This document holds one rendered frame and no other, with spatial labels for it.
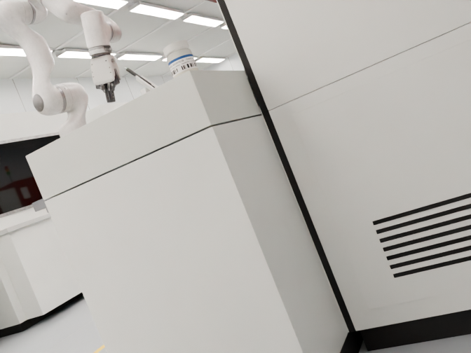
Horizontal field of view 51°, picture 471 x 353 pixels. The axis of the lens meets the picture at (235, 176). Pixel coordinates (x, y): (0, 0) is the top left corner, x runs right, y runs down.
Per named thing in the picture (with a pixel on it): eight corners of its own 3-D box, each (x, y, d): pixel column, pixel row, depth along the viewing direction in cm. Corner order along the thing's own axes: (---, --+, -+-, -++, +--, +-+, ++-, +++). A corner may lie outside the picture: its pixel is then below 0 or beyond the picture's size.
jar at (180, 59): (205, 73, 132) (191, 40, 132) (192, 73, 126) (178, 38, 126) (183, 83, 135) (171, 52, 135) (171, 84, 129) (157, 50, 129)
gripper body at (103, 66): (117, 50, 185) (124, 80, 186) (97, 57, 189) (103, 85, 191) (104, 50, 178) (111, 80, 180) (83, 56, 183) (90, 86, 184)
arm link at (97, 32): (101, 50, 190) (83, 50, 182) (93, 16, 188) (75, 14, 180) (116, 45, 186) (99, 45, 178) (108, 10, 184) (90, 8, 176)
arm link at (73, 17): (70, 10, 202) (120, 48, 193) (37, 6, 189) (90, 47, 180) (76, -11, 198) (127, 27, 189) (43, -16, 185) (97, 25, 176)
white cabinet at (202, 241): (383, 281, 210) (313, 103, 207) (333, 428, 123) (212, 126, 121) (255, 310, 238) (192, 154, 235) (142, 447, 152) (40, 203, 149)
